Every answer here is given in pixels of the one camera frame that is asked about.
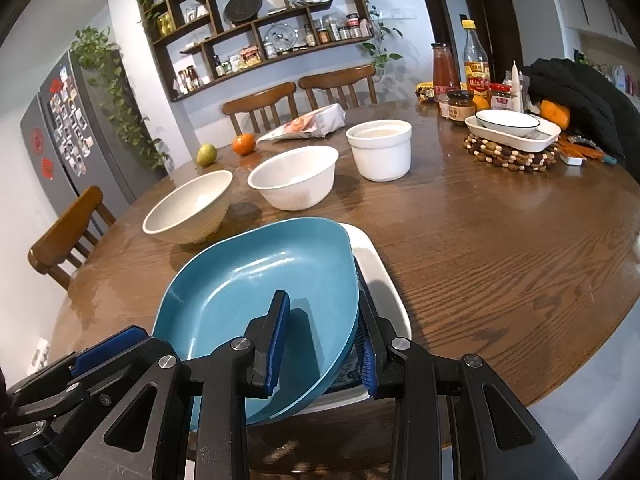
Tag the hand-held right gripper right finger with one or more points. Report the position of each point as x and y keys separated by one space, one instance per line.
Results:
x=369 y=360

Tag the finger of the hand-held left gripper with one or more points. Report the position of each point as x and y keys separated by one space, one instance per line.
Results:
x=110 y=342
x=55 y=400

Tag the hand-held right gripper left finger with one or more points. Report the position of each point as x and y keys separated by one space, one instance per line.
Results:
x=277 y=345

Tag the small blue patterned square plate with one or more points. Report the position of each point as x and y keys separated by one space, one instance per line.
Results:
x=350 y=367

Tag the large blue patterned square plate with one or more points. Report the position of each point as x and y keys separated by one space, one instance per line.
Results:
x=385 y=300

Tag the plain blue plate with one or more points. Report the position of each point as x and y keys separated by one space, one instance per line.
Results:
x=240 y=280

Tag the large white bowl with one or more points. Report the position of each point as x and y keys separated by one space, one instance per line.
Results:
x=185 y=215

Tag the medium white bowl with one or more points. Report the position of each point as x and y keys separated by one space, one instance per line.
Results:
x=295 y=185

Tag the small straight-sided white bowl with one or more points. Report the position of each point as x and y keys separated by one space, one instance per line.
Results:
x=380 y=157

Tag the wooden chair with curved back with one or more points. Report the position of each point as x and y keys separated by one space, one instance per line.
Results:
x=60 y=237

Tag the green pear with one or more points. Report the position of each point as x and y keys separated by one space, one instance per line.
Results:
x=206 y=156

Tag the orange tangerine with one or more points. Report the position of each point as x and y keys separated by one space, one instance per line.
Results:
x=244 y=144

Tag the group of fridge photo magnets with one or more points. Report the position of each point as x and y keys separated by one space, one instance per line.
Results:
x=70 y=125

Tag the white pink food packet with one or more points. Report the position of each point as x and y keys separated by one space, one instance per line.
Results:
x=310 y=122

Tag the grey refrigerator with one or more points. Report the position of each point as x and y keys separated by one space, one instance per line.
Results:
x=95 y=110

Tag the wooden bead trivet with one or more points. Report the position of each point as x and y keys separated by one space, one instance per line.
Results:
x=510 y=157

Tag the wooden dining chair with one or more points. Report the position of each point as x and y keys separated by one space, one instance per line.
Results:
x=260 y=97
x=340 y=77

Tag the white rectangular dish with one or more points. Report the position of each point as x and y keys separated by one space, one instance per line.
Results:
x=505 y=141

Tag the small glass jar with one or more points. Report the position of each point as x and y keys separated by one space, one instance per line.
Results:
x=444 y=109

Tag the brown sauce jar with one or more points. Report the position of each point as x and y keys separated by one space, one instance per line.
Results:
x=460 y=109

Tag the long green hanging vine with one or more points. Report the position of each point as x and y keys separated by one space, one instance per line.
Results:
x=107 y=75

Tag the yellow black snack pack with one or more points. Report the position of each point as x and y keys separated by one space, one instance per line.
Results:
x=427 y=92

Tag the black-rimmed white bowl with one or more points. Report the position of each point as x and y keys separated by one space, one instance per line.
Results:
x=507 y=120

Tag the small orange fruit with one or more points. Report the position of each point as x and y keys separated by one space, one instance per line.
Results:
x=482 y=104

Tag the small white box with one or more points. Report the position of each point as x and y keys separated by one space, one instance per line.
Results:
x=571 y=159

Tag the red yellow food packet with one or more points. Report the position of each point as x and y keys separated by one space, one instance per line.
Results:
x=250 y=56

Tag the red-lidded jar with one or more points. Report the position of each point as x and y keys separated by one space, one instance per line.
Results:
x=500 y=97

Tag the red sauce bottle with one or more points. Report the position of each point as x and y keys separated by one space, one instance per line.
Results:
x=445 y=72

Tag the green vine beside shelf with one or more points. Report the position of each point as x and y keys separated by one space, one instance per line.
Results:
x=380 y=55

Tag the white squeeze bottle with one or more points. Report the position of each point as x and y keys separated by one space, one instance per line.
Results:
x=515 y=90

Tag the round glass lid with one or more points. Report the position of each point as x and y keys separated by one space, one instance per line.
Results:
x=281 y=37

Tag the large orange fruit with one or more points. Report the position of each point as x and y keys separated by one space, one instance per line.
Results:
x=556 y=114

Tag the yellow-capped vinegar bottle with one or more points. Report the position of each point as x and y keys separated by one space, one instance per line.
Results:
x=475 y=67

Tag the row of spice jars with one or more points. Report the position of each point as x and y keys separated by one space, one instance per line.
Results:
x=340 y=32

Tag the round black shelf plate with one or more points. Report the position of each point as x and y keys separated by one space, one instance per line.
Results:
x=244 y=7

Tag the black jacket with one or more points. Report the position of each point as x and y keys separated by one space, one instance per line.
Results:
x=585 y=95

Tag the narrow dark wooden door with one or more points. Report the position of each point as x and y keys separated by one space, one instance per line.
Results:
x=437 y=15

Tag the wide dark wooden door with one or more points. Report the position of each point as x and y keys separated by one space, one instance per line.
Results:
x=495 y=20

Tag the row of assorted bottles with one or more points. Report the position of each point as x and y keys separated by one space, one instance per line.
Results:
x=620 y=77

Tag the white wall outlet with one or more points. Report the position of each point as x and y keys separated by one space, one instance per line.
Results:
x=40 y=352

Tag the dark wooden wall shelf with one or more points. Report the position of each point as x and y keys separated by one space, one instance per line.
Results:
x=300 y=52

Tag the white wall cabinets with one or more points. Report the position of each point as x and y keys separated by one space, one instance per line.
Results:
x=590 y=0

